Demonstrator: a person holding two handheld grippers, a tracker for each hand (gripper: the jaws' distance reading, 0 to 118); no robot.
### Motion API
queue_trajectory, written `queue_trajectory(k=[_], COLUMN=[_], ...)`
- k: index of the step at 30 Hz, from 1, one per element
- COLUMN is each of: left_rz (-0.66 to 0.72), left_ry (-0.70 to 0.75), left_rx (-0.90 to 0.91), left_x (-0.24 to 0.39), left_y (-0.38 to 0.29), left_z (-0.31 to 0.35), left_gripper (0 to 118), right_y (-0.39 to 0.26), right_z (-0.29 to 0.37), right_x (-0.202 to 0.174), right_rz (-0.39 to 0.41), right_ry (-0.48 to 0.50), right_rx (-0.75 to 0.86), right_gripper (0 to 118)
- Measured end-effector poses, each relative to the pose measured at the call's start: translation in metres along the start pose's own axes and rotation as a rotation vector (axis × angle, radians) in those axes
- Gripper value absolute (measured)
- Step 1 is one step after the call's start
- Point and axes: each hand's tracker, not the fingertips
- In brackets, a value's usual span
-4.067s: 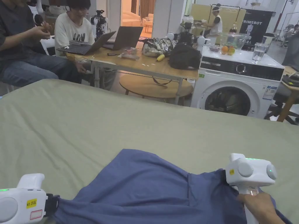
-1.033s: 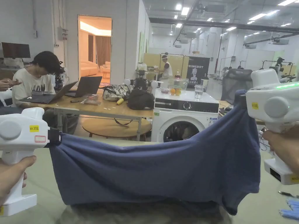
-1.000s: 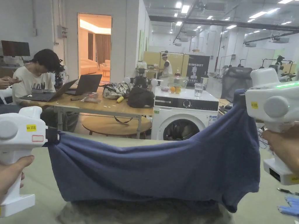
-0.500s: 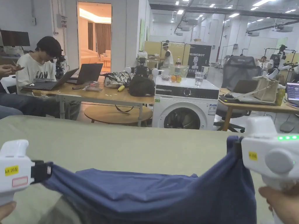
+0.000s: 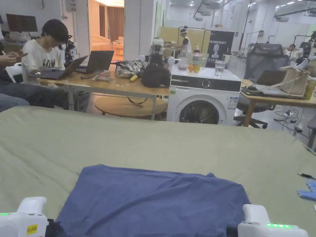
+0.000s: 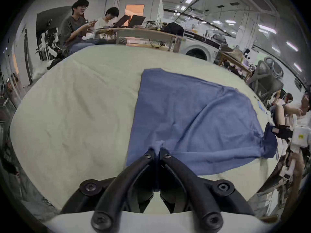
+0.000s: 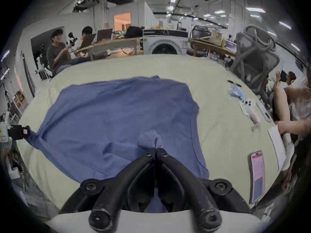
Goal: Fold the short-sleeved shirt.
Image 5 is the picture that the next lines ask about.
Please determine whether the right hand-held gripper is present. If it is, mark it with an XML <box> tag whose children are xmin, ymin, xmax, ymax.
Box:
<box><xmin>237</xmin><ymin>203</ymin><xmax>309</xmax><ymax>237</ymax></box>

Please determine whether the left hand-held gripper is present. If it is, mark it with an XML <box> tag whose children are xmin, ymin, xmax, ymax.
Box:
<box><xmin>0</xmin><ymin>196</ymin><xmax>60</xmax><ymax>237</ymax></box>

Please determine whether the dark blue shirt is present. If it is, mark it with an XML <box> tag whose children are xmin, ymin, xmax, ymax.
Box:
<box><xmin>55</xmin><ymin>164</ymin><xmax>253</xmax><ymax>237</ymax></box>

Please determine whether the light blue cloth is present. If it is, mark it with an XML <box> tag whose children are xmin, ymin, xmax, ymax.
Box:
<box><xmin>297</xmin><ymin>180</ymin><xmax>316</xmax><ymax>198</ymax></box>

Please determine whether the wooden table with bag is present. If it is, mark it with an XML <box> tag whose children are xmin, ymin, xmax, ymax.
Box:
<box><xmin>240</xmin><ymin>66</ymin><xmax>316</xmax><ymax>128</ymax></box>

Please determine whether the white washing machine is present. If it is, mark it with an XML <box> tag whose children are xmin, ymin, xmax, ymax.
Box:
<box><xmin>166</xmin><ymin>45</ymin><xmax>242</xmax><ymax>126</ymax></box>

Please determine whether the round low wooden table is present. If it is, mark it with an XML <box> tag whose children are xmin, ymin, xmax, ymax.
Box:
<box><xmin>94</xmin><ymin>95</ymin><xmax>168</xmax><ymax>118</ymax></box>

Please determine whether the long wooden table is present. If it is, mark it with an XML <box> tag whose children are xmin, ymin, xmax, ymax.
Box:
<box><xmin>29</xmin><ymin>50</ymin><xmax>171</xmax><ymax>121</ymax></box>

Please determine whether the grey mesh office chair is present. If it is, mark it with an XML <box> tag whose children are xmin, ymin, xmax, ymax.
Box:
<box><xmin>233</xmin><ymin>43</ymin><xmax>291</xmax><ymax>129</ymax></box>

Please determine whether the black poster stand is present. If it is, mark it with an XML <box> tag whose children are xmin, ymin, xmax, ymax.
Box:
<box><xmin>205</xmin><ymin>31</ymin><xmax>235</xmax><ymax>69</ymax></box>

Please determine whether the black and white robot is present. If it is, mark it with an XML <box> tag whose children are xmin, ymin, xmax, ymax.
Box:
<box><xmin>139</xmin><ymin>44</ymin><xmax>175</xmax><ymax>68</ymax></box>

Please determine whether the dark wall screen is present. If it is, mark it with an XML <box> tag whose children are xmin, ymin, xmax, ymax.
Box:
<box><xmin>6</xmin><ymin>13</ymin><xmax>38</xmax><ymax>33</ymax></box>

